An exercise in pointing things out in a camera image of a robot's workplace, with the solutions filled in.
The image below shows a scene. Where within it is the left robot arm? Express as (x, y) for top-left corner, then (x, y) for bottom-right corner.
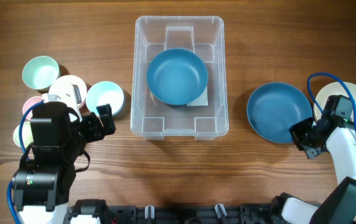
(7, 101), (116, 223)

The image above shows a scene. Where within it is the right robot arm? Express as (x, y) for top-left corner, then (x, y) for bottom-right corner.
(267, 95), (356, 223)

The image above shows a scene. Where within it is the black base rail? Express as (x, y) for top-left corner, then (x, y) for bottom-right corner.
(64, 198), (291, 224)

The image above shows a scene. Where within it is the dark blue bowl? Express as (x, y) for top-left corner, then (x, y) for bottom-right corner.
(146, 49), (208, 105)
(246, 82), (312, 144)

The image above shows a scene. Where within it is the clear plastic storage container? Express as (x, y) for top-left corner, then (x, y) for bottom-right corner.
(130, 16), (229, 140)

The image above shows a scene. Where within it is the mint green small bowl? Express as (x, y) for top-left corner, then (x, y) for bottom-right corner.
(22, 56), (60, 91)

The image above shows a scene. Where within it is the pink small bowl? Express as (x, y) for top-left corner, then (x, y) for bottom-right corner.
(49, 75), (87, 108)

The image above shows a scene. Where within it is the pale green cup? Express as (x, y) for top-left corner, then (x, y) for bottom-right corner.
(13, 121), (34, 147)

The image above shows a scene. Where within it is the pink cup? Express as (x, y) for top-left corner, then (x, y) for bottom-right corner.
(22, 96), (44, 114)

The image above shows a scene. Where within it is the light blue small bowl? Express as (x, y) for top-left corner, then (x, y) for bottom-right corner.
(86, 81), (124, 116)

